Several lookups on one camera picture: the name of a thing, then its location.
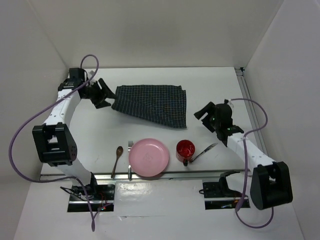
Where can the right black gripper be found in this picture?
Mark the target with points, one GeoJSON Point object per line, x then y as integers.
{"type": "Point", "coordinates": [208, 108]}

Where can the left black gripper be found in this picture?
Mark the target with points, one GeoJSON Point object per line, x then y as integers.
{"type": "Point", "coordinates": [102, 94]}

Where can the dark checked cloth napkin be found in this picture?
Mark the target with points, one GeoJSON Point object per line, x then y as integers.
{"type": "Point", "coordinates": [160, 104]}

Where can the red mug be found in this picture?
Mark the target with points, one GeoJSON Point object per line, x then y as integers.
{"type": "Point", "coordinates": [185, 151]}

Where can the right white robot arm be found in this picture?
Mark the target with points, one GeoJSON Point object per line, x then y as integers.
{"type": "Point", "coordinates": [271, 182]}

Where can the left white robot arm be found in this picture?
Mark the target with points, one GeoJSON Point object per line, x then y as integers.
{"type": "Point", "coordinates": [53, 139]}

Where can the silver table knife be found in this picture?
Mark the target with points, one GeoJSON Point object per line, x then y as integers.
{"type": "Point", "coordinates": [203, 152]}

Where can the brown wooden spoon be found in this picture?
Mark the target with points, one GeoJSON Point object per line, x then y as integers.
{"type": "Point", "coordinates": [119, 152]}

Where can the pink plastic plate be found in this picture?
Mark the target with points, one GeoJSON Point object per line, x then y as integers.
{"type": "Point", "coordinates": [148, 157]}

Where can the aluminium rail front edge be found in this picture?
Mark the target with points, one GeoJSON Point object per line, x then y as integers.
{"type": "Point", "coordinates": [170, 175]}

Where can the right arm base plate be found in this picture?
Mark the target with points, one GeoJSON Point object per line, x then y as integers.
{"type": "Point", "coordinates": [218, 198]}

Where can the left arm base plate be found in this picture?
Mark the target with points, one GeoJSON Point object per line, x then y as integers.
{"type": "Point", "coordinates": [101, 199]}

